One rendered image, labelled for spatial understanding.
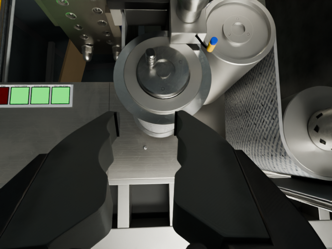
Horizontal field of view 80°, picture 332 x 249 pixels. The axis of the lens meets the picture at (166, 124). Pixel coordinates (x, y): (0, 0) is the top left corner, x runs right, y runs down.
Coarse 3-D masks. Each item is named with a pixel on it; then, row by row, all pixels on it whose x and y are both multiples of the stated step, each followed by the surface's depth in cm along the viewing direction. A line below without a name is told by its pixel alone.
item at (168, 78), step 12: (156, 48) 28; (168, 48) 28; (144, 60) 28; (156, 60) 28; (168, 60) 28; (180, 60) 28; (144, 72) 28; (156, 72) 28; (168, 72) 28; (180, 72) 28; (144, 84) 28; (156, 84) 28; (168, 84) 28; (180, 84) 28; (156, 96) 28; (168, 96) 28
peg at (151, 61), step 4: (148, 48) 25; (152, 48) 25; (148, 52) 25; (152, 52) 25; (148, 56) 25; (152, 56) 25; (148, 60) 26; (152, 60) 26; (148, 64) 27; (152, 64) 27
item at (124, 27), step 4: (124, 16) 31; (124, 20) 31; (124, 24) 31; (124, 28) 31; (128, 28) 36; (132, 28) 42; (136, 28) 52; (124, 32) 31; (128, 32) 36; (132, 32) 42; (136, 32) 51; (124, 36) 31; (128, 36) 36; (132, 36) 42; (136, 36) 51; (124, 40) 31; (128, 40) 35; (124, 44) 31
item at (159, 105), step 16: (144, 48) 29; (176, 48) 30; (128, 64) 29; (192, 64) 29; (128, 80) 29; (192, 80) 29; (144, 96) 28; (176, 96) 29; (192, 96) 29; (160, 112) 29
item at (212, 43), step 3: (195, 36) 28; (198, 36) 27; (198, 39) 27; (213, 39) 24; (216, 39) 24; (201, 42) 27; (210, 42) 24; (213, 42) 24; (216, 42) 24; (204, 45) 27; (207, 45) 25; (210, 45) 25; (213, 45) 25; (207, 48) 26; (210, 48) 25; (213, 48) 25; (210, 51) 26
